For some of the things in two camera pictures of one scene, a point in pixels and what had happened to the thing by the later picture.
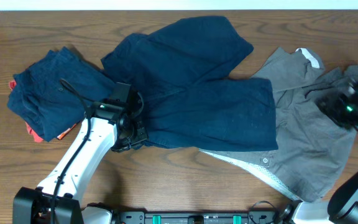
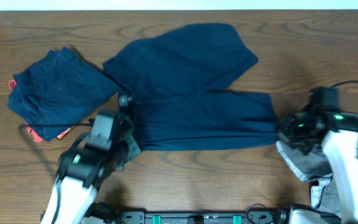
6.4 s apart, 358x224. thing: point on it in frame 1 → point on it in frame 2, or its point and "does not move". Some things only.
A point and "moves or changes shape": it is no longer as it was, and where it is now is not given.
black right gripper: x=328 y=105 → x=285 y=131
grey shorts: x=311 y=147 moves or changes shape
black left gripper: x=143 y=136 → x=129 y=139
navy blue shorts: x=174 y=71 moves or changes shape
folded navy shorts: x=56 y=94 does not move
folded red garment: x=37 y=137 does not move
